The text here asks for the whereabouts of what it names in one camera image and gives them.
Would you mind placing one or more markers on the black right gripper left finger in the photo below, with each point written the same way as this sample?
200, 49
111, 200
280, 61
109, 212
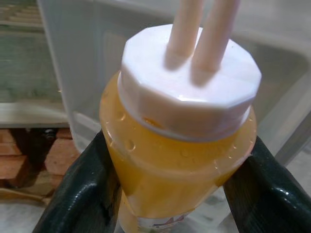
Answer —
82, 184

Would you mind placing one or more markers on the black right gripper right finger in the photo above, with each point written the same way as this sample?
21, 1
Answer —
264, 194

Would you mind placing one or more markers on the orange juice bottle white cap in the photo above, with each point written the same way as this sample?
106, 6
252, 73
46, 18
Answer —
175, 150

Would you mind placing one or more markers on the white fridge door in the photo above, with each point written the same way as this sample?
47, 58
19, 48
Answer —
243, 31

